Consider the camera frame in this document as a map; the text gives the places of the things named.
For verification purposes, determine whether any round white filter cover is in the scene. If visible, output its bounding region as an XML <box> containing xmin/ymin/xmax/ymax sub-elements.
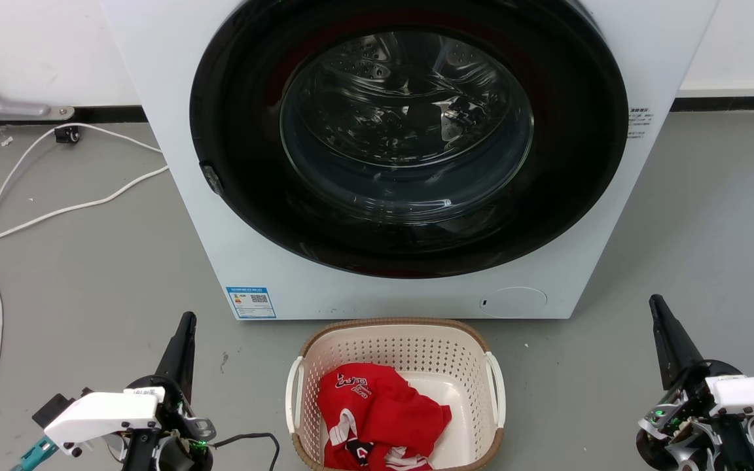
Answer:
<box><xmin>480</xmin><ymin>287</ymin><xmax>548</xmax><ymax>319</ymax></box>

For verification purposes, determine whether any cream perforated laundry basket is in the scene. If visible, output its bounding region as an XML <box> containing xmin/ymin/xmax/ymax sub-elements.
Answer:
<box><xmin>285</xmin><ymin>317</ymin><xmax>507</xmax><ymax>471</ymax></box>

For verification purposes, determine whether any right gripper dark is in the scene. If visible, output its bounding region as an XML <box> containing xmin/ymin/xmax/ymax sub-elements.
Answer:
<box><xmin>636</xmin><ymin>294</ymin><xmax>754</xmax><ymax>471</ymax></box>

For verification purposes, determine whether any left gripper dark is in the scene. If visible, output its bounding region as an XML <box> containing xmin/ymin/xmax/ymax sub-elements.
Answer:
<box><xmin>122</xmin><ymin>312</ymin><xmax>216</xmax><ymax>471</ymax></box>

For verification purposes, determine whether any thin white floor cable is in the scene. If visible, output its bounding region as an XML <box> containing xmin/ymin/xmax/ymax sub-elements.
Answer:
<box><xmin>0</xmin><ymin>122</ymin><xmax>163</xmax><ymax>465</ymax></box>

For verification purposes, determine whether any teal cable connector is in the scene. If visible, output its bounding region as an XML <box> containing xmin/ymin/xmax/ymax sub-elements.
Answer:
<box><xmin>12</xmin><ymin>437</ymin><xmax>58</xmax><ymax>471</ymax></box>

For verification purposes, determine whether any red printed garment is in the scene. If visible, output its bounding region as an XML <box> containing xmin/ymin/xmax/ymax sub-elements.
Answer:
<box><xmin>317</xmin><ymin>363</ymin><xmax>452</xmax><ymax>471</ymax></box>

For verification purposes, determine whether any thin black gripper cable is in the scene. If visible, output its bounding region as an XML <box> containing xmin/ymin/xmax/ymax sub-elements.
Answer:
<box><xmin>210</xmin><ymin>432</ymin><xmax>281</xmax><ymax>471</ymax></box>

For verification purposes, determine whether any blue energy label sticker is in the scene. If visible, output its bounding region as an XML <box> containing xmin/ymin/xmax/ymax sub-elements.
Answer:
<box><xmin>226</xmin><ymin>286</ymin><xmax>278</xmax><ymax>320</ymax></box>

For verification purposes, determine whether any thick white floor cable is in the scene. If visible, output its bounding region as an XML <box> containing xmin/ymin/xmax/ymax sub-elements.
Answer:
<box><xmin>0</xmin><ymin>165</ymin><xmax>170</xmax><ymax>252</ymax></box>

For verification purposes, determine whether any white front-load washing machine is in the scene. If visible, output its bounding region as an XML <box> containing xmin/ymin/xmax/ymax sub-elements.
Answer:
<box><xmin>99</xmin><ymin>0</ymin><xmax>721</xmax><ymax>321</ymax></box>

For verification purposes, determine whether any black round glass washer door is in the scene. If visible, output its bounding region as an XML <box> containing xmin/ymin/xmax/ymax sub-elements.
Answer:
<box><xmin>189</xmin><ymin>0</ymin><xmax>630</xmax><ymax>279</ymax></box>

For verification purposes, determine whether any small printed text sticker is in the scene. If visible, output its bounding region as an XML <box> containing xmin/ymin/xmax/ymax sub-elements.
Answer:
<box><xmin>627</xmin><ymin>108</ymin><xmax>653</xmax><ymax>139</ymax></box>

